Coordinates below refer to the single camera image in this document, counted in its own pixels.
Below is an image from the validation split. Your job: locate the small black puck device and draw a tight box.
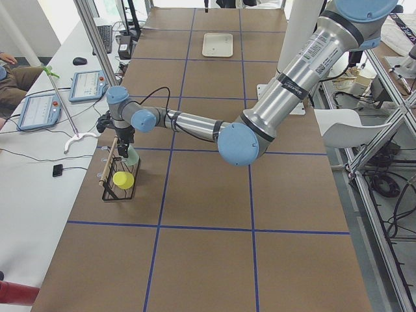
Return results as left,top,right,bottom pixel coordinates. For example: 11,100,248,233
52,164,64,177

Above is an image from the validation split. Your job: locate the black power adapter box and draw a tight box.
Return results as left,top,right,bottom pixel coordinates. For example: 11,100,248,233
118,36,133,60

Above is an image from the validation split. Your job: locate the white chair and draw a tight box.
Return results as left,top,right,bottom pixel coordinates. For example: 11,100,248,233
314,109,393,148

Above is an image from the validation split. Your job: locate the far teach pendant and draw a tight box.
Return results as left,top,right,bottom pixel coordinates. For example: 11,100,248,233
69,70,108,103

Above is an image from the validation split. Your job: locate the near teach pendant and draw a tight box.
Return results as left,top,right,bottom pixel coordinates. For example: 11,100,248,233
16,94,61,131

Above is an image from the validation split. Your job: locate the black keyboard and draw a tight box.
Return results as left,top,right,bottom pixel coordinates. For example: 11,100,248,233
97,25,112,54

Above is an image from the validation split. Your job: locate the aluminium frame post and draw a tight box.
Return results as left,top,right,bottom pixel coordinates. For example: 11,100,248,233
73,0,118,88

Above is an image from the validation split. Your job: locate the reacher grabber stick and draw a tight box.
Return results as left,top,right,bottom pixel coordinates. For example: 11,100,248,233
41,66,98,155

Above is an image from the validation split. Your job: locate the green cup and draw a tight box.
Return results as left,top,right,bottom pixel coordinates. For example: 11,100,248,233
124,145,140,166

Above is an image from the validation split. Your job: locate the black computer mouse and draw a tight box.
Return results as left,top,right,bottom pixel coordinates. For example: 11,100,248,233
72,57,88,66

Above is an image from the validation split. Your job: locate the seated person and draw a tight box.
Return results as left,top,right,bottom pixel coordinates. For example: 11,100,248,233
1,51,43,116

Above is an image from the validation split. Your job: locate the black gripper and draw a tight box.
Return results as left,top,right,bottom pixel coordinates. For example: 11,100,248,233
115,127,135,158

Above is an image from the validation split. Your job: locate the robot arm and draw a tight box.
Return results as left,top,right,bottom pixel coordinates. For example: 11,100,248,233
106,1,397,166

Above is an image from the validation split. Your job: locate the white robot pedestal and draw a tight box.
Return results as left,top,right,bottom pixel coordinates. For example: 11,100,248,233
256,0,326,116

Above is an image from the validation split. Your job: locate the red bottle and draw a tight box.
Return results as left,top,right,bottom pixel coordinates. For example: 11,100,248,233
0,272,40,306

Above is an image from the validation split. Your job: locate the black wire cup rack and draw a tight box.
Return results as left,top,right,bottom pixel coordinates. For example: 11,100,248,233
98,135,142,202

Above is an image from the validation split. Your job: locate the yellow cup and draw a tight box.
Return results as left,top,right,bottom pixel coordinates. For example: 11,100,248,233
112,171,135,190

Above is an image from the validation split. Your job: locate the cream plastic tray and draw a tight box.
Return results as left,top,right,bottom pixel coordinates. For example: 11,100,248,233
201,33,233,58

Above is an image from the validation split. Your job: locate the teach pendant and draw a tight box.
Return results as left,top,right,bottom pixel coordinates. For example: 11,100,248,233
69,70,108,103
16,94,61,131

